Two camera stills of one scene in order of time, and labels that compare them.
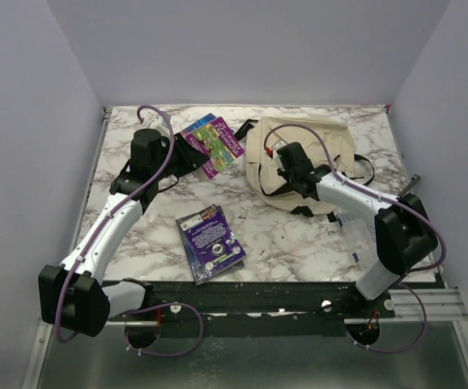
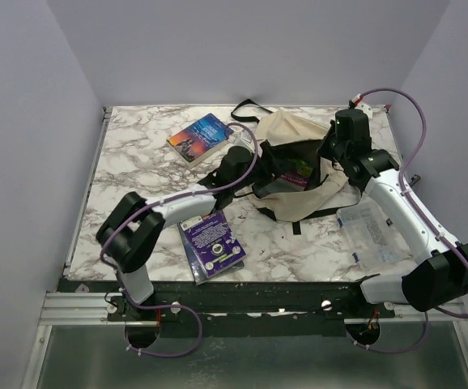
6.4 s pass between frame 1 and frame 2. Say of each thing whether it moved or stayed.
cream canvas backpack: moved
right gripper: moved
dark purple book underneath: stayed
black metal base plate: stayed
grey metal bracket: stayed
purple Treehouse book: moved
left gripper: moved
